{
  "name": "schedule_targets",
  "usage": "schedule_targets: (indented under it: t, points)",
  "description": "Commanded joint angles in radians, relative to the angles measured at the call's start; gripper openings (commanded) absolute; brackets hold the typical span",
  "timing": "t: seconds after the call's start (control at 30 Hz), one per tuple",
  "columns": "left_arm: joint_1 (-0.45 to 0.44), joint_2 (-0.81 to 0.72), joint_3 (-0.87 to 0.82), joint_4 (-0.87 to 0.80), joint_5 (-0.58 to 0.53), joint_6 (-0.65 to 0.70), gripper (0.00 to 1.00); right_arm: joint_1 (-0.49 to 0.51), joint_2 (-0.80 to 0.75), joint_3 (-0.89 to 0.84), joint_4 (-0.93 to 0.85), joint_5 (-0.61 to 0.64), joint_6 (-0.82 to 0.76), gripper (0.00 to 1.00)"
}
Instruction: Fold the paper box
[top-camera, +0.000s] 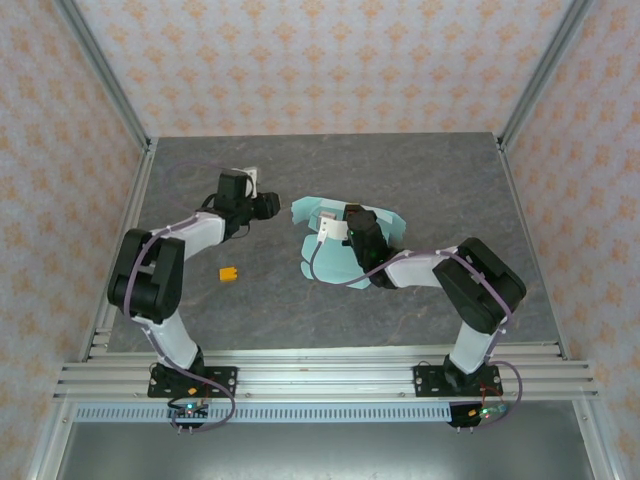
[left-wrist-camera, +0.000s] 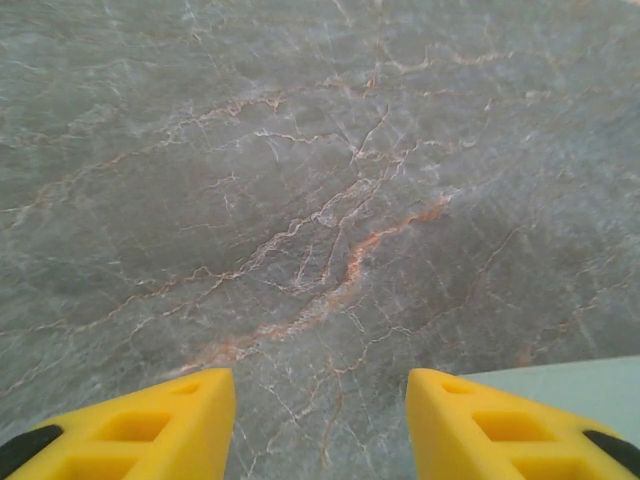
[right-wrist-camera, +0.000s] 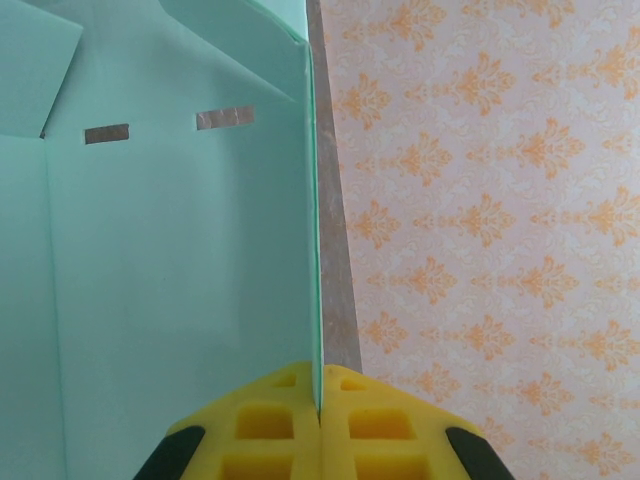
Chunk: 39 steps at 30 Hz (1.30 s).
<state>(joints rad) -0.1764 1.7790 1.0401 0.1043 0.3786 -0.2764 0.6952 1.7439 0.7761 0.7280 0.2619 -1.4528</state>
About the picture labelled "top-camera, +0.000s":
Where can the light teal cloth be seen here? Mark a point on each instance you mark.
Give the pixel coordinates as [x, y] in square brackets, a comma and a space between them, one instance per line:
[325, 260]

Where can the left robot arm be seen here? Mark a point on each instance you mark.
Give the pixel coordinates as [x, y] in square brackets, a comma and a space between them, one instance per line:
[150, 280]

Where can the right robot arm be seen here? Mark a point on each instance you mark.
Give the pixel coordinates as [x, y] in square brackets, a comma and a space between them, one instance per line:
[480, 285]

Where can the small yellow block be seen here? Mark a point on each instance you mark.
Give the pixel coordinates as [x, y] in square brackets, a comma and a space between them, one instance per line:
[228, 275]

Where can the grey metal panel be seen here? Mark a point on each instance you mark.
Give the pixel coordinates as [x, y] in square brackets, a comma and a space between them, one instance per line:
[325, 455]

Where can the aluminium table side rail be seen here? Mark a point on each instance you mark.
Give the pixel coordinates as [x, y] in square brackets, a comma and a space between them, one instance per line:
[525, 225]
[132, 210]

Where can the wide aluminium mounting rail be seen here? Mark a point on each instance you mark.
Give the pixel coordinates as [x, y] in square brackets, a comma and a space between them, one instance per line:
[325, 375]

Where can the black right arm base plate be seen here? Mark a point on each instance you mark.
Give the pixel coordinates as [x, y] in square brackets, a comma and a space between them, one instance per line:
[425, 380]

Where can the aluminium frame post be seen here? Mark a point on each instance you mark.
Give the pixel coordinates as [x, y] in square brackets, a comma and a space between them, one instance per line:
[542, 75]
[106, 75]

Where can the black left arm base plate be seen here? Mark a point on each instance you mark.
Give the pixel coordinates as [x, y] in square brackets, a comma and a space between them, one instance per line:
[225, 382]

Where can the short aluminium frame strut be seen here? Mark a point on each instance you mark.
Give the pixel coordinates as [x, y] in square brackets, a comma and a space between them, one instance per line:
[52, 442]
[597, 442]

